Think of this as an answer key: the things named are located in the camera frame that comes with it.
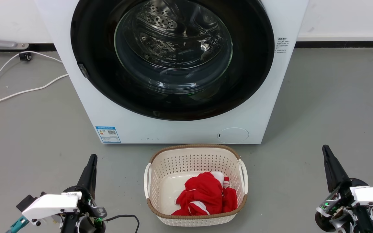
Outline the steel perforated washer drum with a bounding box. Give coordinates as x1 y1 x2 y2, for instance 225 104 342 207
119 0 230 70

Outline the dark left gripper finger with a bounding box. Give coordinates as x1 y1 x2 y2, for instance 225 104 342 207
77 155 94 192
88 155 98 195

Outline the black round glass washer door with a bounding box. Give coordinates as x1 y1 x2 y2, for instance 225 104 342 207
71 0 275 121

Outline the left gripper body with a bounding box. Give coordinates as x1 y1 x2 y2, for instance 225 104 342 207
60 186 108 233

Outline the cream perforated laundry basket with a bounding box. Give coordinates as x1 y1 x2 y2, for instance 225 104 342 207
144 144 249 227

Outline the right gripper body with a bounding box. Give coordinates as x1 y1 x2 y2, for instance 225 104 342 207
314 178 373 233

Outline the blue energy label sticker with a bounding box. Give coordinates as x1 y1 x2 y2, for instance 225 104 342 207
96 126 121 143

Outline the white front-load washing machine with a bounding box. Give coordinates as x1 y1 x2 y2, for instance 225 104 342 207
34 0 309 144

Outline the round white filter cover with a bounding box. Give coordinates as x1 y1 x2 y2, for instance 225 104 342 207
217 128 249 144

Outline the red and white garment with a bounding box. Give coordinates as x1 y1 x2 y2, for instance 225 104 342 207
171 172 238 216

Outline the small black text sticker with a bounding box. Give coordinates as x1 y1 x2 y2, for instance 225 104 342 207
276 37 290 54

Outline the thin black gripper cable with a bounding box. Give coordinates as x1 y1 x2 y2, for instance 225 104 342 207
104 214 140 233

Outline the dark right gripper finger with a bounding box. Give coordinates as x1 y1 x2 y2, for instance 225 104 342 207
322 146 340 193
325 145 352 189

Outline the grey metal floor bracket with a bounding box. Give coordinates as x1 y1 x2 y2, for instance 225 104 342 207
0 28 29 50

